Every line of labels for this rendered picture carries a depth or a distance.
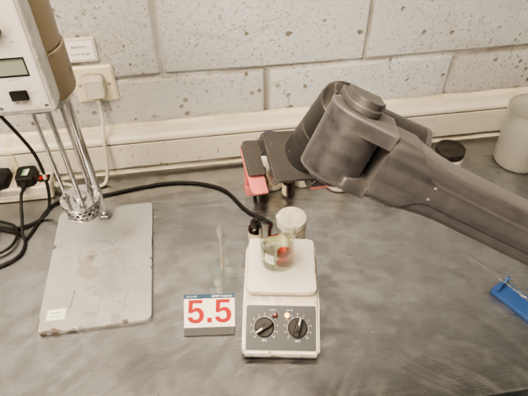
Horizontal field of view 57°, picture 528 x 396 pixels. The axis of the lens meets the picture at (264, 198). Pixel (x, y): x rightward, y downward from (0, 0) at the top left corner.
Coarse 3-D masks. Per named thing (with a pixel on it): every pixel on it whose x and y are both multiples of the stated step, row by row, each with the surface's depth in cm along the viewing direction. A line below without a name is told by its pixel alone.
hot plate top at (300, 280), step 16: (256, 240) 90; (304, 240) 90; (256, 256) 87; (304, 256) 87; (256, 272) 85; (288, 272) 85; (304, 272) 85; (256, 288) 82; (272, 288) 82; (288, 288) 82; (304, 288) 82
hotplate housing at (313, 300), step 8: (248, 296) 83; (256, 296) 83; (264, 296) 83; (272, 296) 83; (280, 296) 83; (288, 296) 83; (296, 296) 83; (304, 296) 83; (312, 296) 83; (248, 304) 83; (256, 304) 83; (264, 304) 83; (272, 304) 83; (280, 304) 82; (288, 304) 82; (296, 304) 82; (304, 304) 82; (312, 304) 82; (248, 352) 81; (256, 352) 81; (264, 352) 81; (272, 352) 81; (280, 352) 81; (288, 352) 81; (296, 352) 81; (304, 352) 81; (312, 352) 81
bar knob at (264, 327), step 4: (260, 320) 81; (264, 320) 81; (268, 320) 81; (256, 324) 81; (260, 324) 81; (264, 324) 80; (268, 324) 80; (272, 324) 80; (256, 328) 81; (260, 328) 80; (264, 328) 80; (268, 328) 81; (272, 328) 81; (256, 332) 80; (260, 332) 80; (264, 332) 81; (268, 332) 81; (272, 332) 81; (264, 336) 81
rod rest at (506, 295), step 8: (496, 288) 92; (504, 288) 92; (496, 296) 91; (504, 296) 90; (512, 296) 90; (520, 296) 90; (504, 304) 90; (512, 304) 89; (520, 304) 89; (520, 312) 88
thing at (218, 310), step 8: (192, 304) 87; (200, 304) 87; (208, 304) 87; (216, 304) 87; (224, 304) 87; (232, 304) 87; (192, 312) 87; (200, 312) 87; (208, 312) 87; (216, 312) 87; (224, 312) 87; (232, 312) 87; (192, 320) 87; (200, 320) 87; (208, 320) 87; (216, 320) 87; (224, 320) 87; (232, 320) 87
